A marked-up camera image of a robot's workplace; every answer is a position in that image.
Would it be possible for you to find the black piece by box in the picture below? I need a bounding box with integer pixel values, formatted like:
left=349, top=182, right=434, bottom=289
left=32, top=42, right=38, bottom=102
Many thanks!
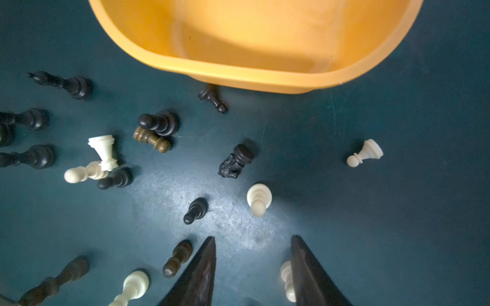
left=198, top=84, right=228, bottom=114

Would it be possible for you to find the black piece far left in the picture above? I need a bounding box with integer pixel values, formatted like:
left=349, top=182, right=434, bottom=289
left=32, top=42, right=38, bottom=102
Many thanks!
left=1, top=145, right=56, bottom=170

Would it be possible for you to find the brown pawn centre low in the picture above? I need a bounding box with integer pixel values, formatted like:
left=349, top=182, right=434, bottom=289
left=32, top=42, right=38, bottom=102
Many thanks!
left=163, top=240, right=193, bottom=278

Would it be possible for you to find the white rook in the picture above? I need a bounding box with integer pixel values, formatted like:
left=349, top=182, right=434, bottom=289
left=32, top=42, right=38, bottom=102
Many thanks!
left=88, top=135, right=119, bottom=172

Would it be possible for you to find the yellow plastic storage box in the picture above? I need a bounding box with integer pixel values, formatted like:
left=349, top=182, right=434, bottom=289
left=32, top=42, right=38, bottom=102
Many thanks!
left=90, top=0, right=422, bottom=94

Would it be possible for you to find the white pawn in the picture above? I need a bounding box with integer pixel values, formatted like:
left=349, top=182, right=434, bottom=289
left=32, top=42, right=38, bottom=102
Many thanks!
left=109, top=270, right=150, bottom=306
left=347, top=139, right=384, bottom=168
left=280, top=261, right=297, bottom=303
left=246, top=184, right=273, bottom=217

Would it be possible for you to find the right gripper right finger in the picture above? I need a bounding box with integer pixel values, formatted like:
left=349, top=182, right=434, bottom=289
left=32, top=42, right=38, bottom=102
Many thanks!
left=290, top=235, right=352, bottom=306

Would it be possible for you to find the brown pawn lying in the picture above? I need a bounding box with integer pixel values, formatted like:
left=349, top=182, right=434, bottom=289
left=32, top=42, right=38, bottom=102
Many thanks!
left=133, top=127, right=172, bottom=153

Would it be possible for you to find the black knight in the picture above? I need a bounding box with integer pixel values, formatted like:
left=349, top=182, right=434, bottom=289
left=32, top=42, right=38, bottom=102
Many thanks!
left=218, top=144, right=255, bottom=179

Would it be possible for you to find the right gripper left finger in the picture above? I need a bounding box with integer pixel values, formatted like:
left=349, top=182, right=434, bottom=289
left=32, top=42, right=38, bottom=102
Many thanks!
left=158, top=237, right=216, bottom=306

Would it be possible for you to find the black pawn by rook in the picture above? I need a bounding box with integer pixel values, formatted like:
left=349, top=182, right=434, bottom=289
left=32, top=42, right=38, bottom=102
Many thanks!
left=97, top=167, right=132, bottom=190

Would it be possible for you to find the black pawn lying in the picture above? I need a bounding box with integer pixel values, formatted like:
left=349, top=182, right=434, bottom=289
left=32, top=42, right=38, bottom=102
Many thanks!
left=137, top=112, right=178, bottom=137

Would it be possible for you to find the brown piece front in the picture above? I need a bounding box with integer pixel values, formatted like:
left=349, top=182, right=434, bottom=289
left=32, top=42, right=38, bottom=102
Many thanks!
left=17, top=256, right=89, bottom=306

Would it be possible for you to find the black pawn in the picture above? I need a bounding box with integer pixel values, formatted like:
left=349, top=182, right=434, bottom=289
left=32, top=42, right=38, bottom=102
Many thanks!
left=97, top=167, right=132, bottom=190
left=27, top=71, right=93, bottom=100
left=137, top=112, right=178, bottom=137
left=183, top=198, right=209, bottom=225

